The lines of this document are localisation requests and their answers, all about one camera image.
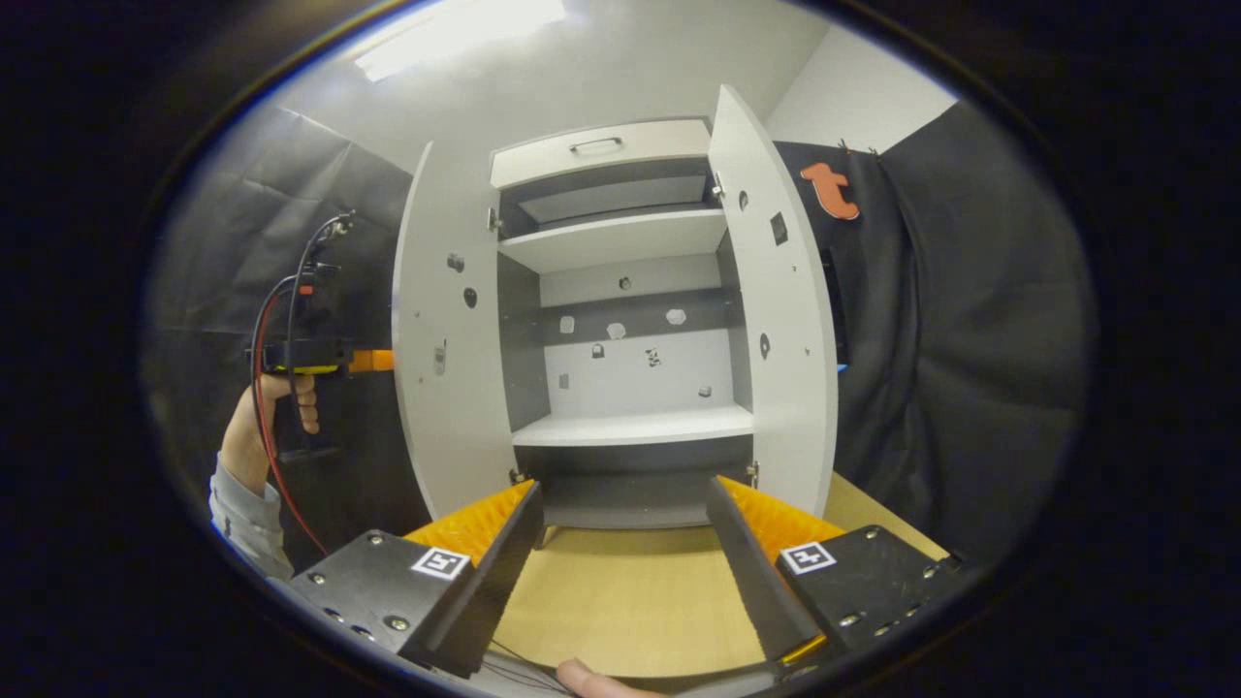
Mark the cabinet door with headphones sticker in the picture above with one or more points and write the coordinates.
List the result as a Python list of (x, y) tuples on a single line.
[(795, 407)]

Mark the black backdrop cloth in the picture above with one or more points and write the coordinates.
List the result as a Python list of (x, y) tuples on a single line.
[(970, 339)]

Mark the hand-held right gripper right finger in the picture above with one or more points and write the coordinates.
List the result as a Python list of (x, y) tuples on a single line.
[(761, 582)]

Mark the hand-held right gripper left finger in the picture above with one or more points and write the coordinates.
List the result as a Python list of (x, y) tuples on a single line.
[(499, 582)]

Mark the grey double-door shoe cabinet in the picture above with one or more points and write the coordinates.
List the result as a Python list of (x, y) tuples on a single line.
[(630, 427)]

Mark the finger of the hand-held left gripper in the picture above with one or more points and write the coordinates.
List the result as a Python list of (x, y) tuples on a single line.
[(371, 361)]

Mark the cabinet door with camera sticker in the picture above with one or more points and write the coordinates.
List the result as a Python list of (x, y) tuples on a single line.
[(456, 436)]

